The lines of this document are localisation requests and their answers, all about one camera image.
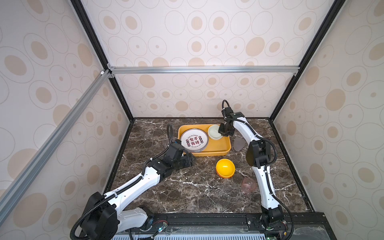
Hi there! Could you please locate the yellow plastic bin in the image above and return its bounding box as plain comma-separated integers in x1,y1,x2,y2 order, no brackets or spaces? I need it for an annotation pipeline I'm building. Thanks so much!
178,124,232,157

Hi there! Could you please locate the right black frame post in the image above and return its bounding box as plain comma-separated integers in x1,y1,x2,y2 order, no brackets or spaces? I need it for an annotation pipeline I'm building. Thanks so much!
270,0,347,122

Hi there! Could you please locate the left black frame post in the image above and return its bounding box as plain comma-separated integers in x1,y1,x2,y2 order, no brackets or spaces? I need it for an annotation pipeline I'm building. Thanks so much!
70,0,135,122

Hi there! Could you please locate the yellow plastic bowl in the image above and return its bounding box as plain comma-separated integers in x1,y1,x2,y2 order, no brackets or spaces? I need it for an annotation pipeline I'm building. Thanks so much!
216,159,236,173

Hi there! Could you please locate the pink translucent cup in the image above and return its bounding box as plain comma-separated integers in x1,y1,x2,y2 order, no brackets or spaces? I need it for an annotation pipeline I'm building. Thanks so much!
241,178,257,194

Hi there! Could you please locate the grey translucent cup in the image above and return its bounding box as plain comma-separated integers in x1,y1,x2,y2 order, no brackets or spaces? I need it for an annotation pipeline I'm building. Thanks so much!
233,138,247,152

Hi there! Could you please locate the orange plastic bowl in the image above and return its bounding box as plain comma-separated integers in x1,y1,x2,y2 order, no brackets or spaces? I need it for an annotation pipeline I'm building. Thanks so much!
217,172,235,179

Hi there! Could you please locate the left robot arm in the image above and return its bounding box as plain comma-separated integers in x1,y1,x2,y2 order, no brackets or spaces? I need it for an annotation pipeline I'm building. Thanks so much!
70,141,196,240

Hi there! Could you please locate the horizontal aluminium bar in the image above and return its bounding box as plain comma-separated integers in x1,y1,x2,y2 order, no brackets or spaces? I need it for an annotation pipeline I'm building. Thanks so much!
102,65,300,76

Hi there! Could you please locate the cream and orange bowl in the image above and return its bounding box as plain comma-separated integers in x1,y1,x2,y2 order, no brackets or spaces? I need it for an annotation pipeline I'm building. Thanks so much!
208,125,223,140

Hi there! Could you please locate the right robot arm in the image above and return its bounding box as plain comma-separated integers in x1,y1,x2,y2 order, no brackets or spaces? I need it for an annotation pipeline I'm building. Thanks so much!
219,106,284,229

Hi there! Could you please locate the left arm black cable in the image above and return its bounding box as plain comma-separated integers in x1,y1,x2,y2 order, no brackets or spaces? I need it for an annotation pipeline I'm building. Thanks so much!
142,123,175,172

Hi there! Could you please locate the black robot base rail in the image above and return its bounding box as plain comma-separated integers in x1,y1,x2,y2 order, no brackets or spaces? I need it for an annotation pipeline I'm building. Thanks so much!
80,212,337,240

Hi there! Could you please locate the diagonal aluminium bar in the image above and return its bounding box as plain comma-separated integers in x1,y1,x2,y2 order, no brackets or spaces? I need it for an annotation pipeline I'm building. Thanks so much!
1,69,112,225

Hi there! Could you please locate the black frame post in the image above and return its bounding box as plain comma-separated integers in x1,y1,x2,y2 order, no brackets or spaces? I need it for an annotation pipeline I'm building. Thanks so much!
70,0,135,122
270,0,347,122

